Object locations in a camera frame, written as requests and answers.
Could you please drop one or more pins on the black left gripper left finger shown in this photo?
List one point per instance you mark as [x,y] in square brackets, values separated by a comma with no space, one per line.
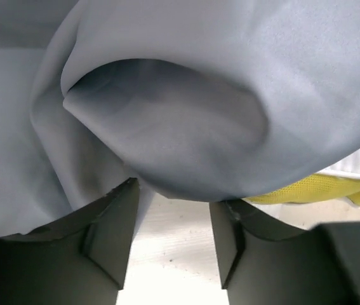
[81,258]

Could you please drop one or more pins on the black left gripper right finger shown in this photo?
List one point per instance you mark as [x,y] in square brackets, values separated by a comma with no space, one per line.
[262,260]

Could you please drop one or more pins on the white pillow yellow edge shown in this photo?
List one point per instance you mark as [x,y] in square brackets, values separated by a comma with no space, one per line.
[340,180]

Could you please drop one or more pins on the grey pillowcase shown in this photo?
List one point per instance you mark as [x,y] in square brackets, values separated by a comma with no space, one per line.
[201,100]

